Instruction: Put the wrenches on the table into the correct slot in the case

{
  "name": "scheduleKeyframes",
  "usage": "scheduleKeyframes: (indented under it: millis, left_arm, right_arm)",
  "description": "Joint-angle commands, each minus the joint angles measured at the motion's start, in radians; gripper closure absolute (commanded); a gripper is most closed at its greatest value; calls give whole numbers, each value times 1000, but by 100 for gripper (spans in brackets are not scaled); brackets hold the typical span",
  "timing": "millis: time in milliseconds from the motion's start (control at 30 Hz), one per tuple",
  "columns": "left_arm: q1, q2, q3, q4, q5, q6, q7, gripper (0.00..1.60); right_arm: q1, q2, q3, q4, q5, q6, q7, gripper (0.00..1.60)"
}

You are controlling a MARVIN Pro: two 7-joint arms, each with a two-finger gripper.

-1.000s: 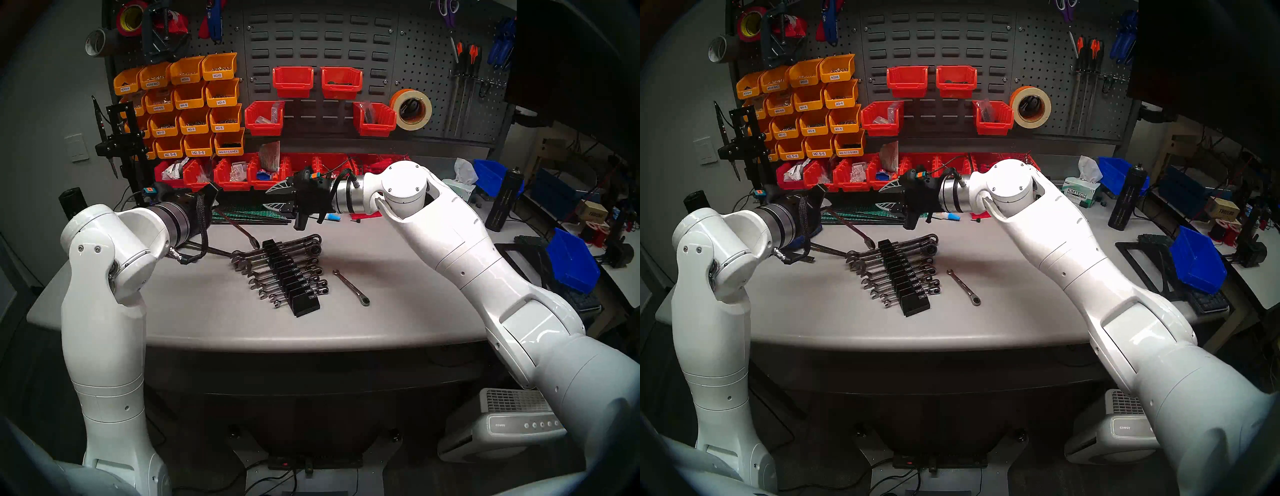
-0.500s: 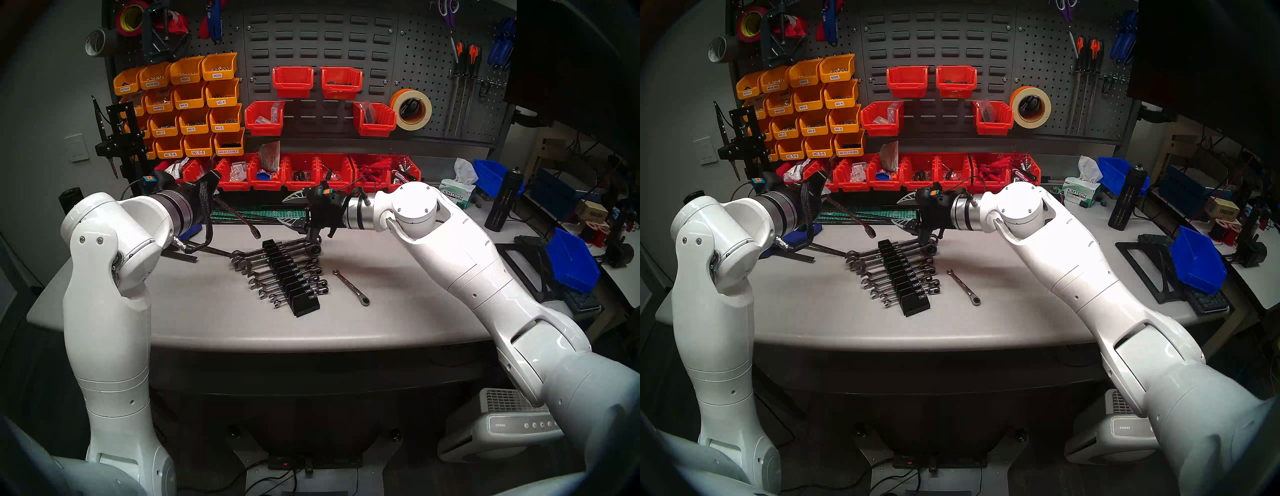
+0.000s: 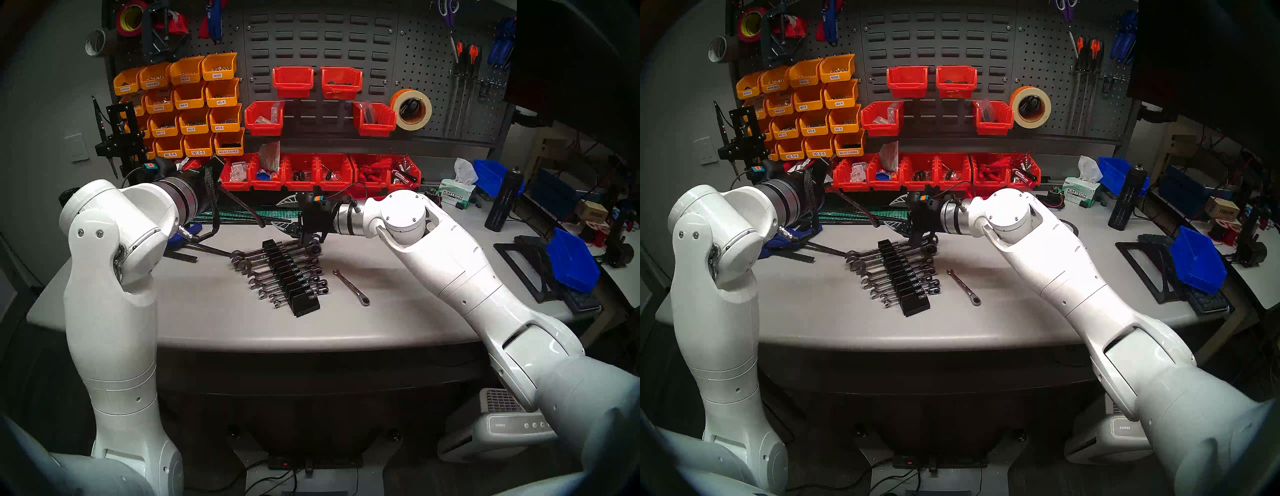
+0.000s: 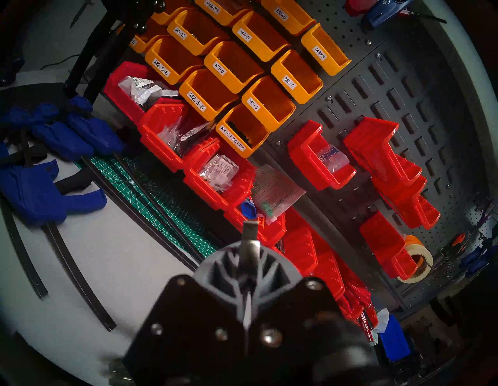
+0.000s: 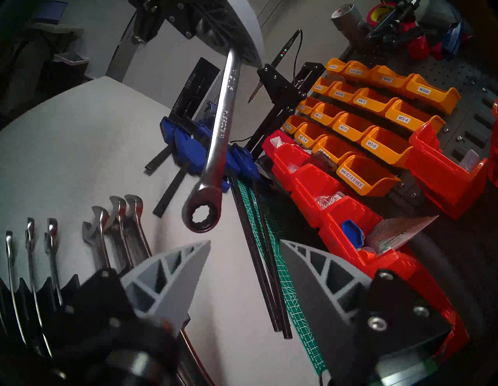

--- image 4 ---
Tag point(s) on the clear bag of screws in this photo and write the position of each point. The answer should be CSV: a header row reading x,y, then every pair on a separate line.
x,y
218,171

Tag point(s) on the red labelled tube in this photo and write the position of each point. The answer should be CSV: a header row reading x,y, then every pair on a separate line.
x,y
365,325

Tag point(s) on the blue plastic cap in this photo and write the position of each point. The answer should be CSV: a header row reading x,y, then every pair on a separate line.
x,y
249,208

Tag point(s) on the long black rod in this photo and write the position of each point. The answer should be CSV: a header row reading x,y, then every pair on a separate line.
x,y
140,214
155,202

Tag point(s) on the bagged user manual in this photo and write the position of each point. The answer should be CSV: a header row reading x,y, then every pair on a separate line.
x,y
276,190

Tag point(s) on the grey louvred wall panel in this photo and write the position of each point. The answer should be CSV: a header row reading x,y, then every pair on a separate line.
x,y
420,97

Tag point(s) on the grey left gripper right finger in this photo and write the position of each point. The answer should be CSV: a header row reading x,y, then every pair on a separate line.
x,y
280,295

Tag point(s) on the black steel clamp bar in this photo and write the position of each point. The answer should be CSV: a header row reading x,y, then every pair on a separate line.
x,y
78,280
19,253

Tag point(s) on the yellow bin labelled M2.5-5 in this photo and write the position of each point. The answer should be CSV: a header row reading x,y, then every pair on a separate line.
x,y
208,93

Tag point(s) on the cream masking tape roll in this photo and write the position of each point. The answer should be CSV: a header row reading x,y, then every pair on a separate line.
x,y
427,257

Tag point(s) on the blue plastic bin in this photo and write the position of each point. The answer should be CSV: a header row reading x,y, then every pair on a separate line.
x,y
393,338

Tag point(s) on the white plastic bag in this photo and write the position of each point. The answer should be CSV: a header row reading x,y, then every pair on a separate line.
x,y
144,87

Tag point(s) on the large blue trigger clamp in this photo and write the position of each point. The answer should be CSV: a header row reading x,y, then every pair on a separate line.
x,y
35,190

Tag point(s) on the red stacking parts bin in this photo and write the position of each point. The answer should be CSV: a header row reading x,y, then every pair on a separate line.
x,y
301,249
356,299
272,233
116,93
155,144
206,194
330,272

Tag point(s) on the green cutting mat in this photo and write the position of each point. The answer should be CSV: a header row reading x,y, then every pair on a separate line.
x,y
163,194

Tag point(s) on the clear plastic parts bag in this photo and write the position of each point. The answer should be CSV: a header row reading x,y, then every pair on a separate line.
x,y
332,157

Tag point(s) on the yellow bin labelled M3-6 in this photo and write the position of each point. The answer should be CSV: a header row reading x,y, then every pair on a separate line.
x,y
268,103

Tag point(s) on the dark antistatic bag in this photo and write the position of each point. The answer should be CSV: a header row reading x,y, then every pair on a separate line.
x,y
188,134

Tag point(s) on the yellow bin labelled M4-6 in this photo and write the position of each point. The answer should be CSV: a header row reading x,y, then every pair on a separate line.
x,y
260,35

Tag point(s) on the orange black screwdriver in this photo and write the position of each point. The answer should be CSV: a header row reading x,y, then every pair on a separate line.
x,y
458,240

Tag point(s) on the yellow bin labelled M2.5-6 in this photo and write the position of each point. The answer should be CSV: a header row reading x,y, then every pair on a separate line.
x,y
171,60

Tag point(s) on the yellow bin labelled M3-8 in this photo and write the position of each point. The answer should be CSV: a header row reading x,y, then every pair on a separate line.
x,y
233,64

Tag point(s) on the dark pegboard behind yellow bins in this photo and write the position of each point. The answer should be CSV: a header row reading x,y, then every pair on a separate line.
x,y
362,35

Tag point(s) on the large chrome wrench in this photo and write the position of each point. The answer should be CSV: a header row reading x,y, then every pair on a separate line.
x,y
249,249

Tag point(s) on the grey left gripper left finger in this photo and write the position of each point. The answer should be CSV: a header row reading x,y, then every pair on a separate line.
x,y
210,295

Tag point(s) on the yellow bin labelled M3-4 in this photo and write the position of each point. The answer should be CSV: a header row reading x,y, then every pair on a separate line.
x,y
297,76

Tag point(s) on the blue red utility knife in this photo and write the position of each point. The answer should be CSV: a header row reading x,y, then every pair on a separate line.
x,y
383,9

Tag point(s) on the yellow bin labelled M4X4X6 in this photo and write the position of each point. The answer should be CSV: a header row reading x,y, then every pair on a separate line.
x,y
221,7

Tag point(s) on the yellow bin labelled M3-12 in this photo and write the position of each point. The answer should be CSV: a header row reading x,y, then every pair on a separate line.
x,y
194,33

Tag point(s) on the blue bar clamp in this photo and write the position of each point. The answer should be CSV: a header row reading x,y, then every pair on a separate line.
x,y
95,132
58,138

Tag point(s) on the yellow plastic parts bin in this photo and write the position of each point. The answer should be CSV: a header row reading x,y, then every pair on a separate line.
x,y
167,11
288,13
325,48
146,39

